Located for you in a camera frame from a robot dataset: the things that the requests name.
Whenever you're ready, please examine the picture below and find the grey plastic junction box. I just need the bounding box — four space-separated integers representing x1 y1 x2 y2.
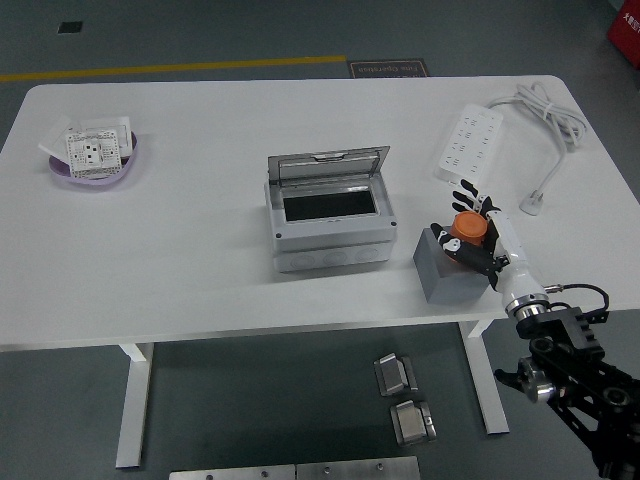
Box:
263 175 399 274

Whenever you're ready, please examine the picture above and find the transparent hinged box lid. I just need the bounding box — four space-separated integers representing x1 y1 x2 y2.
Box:
267 145 391 189

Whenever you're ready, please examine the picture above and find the brown floor sign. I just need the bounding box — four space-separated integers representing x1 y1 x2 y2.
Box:
348 58 430 80

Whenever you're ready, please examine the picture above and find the white power strip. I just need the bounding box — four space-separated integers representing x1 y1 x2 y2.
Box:
432 103 505 191

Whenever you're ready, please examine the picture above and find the small metal block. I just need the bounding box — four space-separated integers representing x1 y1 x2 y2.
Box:
373 353 420 398
389 399 438 446

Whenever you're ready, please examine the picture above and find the grey cube with round hole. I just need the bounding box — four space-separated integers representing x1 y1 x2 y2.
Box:
413 225 494 305

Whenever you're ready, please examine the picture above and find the white power cord with plug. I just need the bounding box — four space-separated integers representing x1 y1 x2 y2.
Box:
487 81 587 216

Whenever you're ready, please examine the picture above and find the purple shallow bowl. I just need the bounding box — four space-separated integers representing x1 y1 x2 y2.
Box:
47 130 140 188

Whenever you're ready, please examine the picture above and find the white thin cover plate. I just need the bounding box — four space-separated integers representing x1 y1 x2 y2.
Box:
38 114 84 164

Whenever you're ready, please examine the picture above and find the white blank switch plate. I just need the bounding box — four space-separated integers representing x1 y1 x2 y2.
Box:
79 115 137 157

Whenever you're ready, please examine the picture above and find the orange cylinder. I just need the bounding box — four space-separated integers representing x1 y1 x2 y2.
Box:
446 211 490 263

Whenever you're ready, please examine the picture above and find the red box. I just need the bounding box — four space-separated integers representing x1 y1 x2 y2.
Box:
606 0 640 55

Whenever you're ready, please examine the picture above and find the white printed socket panel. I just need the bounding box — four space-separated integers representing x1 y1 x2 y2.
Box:
63 127 124 180

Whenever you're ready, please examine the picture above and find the white table leg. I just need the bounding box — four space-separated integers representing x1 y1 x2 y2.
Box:
458 319 510 435
115 342 155 470

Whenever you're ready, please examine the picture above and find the flat metal plate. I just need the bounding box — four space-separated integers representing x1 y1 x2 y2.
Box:
295 455 421 480
168 464 297 480

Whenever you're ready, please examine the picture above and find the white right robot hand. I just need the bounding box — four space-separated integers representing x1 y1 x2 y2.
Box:
430 178 549 312

